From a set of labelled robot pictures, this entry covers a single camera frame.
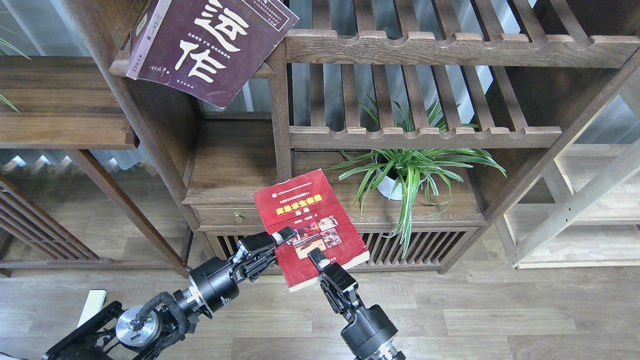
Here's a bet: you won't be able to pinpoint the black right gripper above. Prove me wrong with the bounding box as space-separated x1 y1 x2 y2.
308 248 400 360

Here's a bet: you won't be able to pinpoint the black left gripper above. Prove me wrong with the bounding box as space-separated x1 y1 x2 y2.
187 227 297 313

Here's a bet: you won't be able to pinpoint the dark brown book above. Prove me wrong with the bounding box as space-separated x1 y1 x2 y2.
126 0 299 109

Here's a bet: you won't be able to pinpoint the white plant pot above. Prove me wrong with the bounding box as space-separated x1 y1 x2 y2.
377 175 410 201

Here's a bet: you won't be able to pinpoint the green spider plant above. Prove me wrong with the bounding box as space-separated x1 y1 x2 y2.
323 94 507 259

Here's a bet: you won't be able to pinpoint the plant leaves at left edge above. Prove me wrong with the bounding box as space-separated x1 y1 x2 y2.
0 25 32 114

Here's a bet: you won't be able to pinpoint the dark wooden side table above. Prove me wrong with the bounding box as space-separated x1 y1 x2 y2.
1 55 188 277

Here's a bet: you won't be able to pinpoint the brass drawer knob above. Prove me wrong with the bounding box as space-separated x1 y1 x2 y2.
233 212 244 224

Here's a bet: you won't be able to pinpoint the light wooden shelf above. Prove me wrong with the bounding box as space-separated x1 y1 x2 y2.
494 67 640 270

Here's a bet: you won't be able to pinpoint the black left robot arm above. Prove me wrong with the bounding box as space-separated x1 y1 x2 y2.
43 227 295 360

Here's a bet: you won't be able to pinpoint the dark wooden bookshelf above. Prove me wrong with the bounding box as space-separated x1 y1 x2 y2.
62 0 639 273

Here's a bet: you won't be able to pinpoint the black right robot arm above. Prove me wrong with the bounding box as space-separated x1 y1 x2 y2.
309 248 406 360

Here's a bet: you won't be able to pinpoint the red paperback book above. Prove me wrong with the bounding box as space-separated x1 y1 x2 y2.
253 169 370 292

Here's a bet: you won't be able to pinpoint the white stand leg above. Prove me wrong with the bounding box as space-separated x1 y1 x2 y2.
77 289 107 328

